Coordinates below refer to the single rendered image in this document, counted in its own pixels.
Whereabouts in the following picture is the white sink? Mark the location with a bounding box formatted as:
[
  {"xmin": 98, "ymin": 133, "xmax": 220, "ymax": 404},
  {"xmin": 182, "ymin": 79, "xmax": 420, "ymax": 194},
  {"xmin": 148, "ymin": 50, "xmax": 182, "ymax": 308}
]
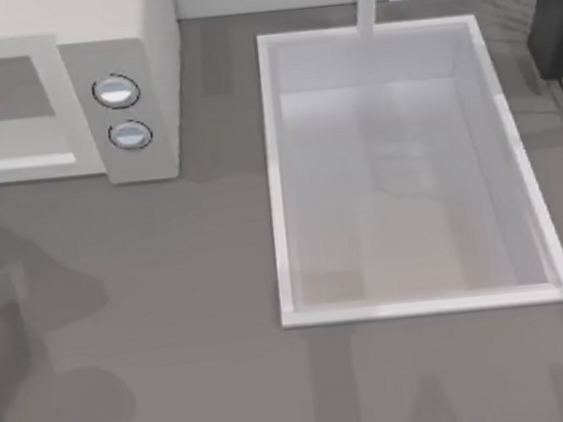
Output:
[{"xmin": 252, "ymin": 5, "xmax": 563, "ymax": 331}]

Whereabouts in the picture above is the round grey microwave knob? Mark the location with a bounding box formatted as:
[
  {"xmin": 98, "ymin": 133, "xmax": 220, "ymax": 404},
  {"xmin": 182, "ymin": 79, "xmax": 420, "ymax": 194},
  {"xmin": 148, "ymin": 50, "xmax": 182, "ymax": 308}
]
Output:
[
  {"xmin": 106, "ymin": 117, "xmax": 156, "ymax": 154},
  {"xmin": 90, "ymin": 70, "xmax": 143, "ymax": 112}
]

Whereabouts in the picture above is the pale microwave oven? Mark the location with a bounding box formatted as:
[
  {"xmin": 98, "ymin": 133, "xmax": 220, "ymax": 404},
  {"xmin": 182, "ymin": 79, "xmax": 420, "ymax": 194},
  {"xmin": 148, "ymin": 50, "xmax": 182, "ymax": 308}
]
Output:
[{"xmin": 0, "ymin": 0, "xmax": 195, "ymax": 199}]

